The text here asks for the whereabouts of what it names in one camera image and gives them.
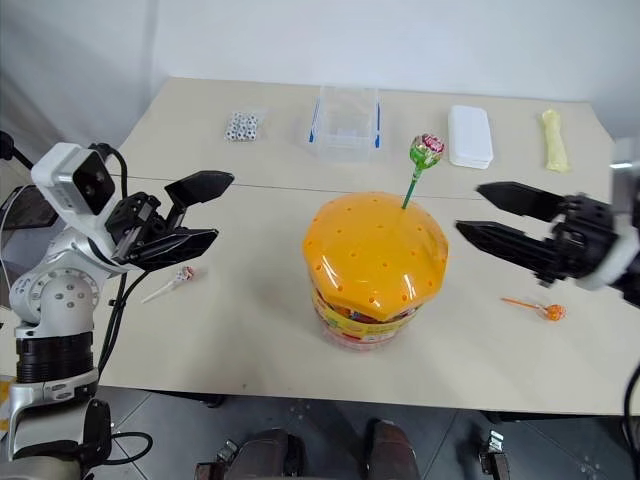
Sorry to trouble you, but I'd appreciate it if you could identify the bag of white dice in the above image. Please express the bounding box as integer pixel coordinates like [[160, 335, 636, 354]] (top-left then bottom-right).
[[223, 108, 269, 144]]

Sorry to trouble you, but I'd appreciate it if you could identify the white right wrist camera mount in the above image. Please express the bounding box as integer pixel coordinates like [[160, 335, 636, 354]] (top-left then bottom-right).
[[579, 140, 640, 293]]

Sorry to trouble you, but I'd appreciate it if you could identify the thin black cable loop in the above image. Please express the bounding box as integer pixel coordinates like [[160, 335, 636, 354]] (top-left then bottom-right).
[[107, 430, 154, 469]]

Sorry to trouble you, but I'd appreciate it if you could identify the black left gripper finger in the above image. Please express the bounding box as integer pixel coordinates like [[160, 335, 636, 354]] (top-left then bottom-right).
[[163, 170, 236, 234], [130, 228, 221, 264]]

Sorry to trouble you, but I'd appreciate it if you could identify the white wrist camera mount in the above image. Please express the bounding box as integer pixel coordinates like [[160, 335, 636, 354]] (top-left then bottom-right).
[[30, 142, 121, 217], [579, 140, 640, 293]]

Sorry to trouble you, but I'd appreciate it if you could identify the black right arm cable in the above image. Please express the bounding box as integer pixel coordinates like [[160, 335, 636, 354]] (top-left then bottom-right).
[[621, 362, 640, 451]]

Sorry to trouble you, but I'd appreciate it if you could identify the green-stick wrapped lollipop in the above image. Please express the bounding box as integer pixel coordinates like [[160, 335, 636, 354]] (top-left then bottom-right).
[[399, 132, 447, 209]]

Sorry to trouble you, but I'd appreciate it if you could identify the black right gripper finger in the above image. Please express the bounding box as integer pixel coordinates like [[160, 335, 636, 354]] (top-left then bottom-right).
[[475, 181, 567, 222], [454, 220, 559, 282]]

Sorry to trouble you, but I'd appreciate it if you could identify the dark rounded shape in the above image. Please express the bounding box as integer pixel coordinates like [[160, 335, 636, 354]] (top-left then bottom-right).
[[367, 418, 421, 480], [194, 428, 306, 480]]

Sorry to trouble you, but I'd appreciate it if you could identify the yellow plastic packet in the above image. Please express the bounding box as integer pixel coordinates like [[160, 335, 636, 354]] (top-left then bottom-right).
[[541, 109, 573, 174]]

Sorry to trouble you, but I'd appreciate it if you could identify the small metal bracket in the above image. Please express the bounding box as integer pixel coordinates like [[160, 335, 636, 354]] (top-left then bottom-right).
[[477, 429, 511, 474]]

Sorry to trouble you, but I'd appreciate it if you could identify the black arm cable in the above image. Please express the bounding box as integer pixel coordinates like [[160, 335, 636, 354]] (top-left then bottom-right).
[[88, 142, 151, 386], [621, 362, 640, 451]]

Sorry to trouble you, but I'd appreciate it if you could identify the clear plastic storage box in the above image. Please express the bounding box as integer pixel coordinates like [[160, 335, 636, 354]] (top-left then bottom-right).
[[304, 85, 384, 165]]

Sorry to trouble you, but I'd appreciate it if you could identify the white-stick lollipop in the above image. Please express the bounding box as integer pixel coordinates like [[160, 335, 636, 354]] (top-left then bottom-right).
[[140, 265, 196, 305]]

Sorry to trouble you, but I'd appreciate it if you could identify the orange lollipop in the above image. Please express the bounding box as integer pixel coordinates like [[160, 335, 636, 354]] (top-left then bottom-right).
[[501, 296, 567, 322]]

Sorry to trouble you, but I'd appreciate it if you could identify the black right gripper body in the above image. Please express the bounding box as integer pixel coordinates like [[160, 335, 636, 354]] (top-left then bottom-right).
[[537, 192, 629, 289]]

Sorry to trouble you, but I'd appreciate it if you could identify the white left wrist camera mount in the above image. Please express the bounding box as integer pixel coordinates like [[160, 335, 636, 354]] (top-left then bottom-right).
[[30, 142, 121, 217]]

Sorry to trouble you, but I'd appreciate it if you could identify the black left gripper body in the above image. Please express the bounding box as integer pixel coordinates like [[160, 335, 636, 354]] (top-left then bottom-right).
[[104, 191, 177, 265]]

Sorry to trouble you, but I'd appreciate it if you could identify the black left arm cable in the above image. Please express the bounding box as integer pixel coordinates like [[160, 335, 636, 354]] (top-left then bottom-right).
[[88, 142, 151, 386]]

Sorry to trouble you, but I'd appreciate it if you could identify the white flat pack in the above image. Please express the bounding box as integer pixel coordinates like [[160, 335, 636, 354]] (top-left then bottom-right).
[[447, 104, 496, 169]]

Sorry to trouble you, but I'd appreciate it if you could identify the orange-lidded lollipop jar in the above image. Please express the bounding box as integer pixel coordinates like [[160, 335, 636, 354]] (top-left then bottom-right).
[[301, 190, 450, 354]]

